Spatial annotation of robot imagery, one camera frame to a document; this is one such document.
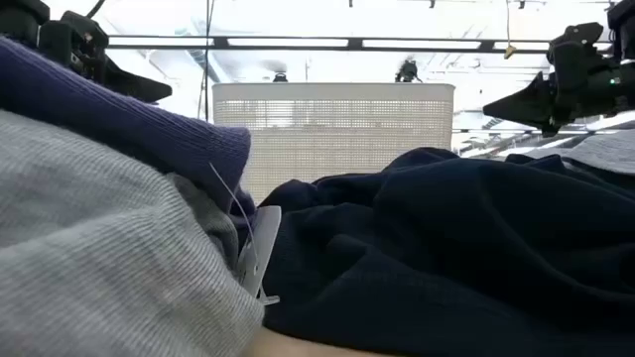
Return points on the small black ceiling fixture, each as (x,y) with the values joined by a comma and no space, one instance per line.
(280,77)

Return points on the light grey ribbed garment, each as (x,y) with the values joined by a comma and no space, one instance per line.
(99,248)

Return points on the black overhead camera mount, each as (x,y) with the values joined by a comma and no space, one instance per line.
(408,72)

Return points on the white perforated plastic laundry basket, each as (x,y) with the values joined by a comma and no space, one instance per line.
(337,129)

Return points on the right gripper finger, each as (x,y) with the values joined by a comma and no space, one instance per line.
(526,106)

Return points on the navy blue garment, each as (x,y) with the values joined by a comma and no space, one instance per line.
(446,248)

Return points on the white paper price tag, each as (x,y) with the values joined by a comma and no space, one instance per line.
(263,238)

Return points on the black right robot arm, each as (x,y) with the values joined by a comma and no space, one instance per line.
(625,74)

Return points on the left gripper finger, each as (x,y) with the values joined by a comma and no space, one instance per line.
(139,86)

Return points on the black overhead frame beam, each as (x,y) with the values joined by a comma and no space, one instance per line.
(354,43)

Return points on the yellow hanging tag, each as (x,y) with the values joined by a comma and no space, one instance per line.
(509,51)

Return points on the purple knit garment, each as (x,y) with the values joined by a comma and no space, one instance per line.
(124,119)

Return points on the thin black frame rail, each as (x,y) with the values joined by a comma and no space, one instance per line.
(496,131)

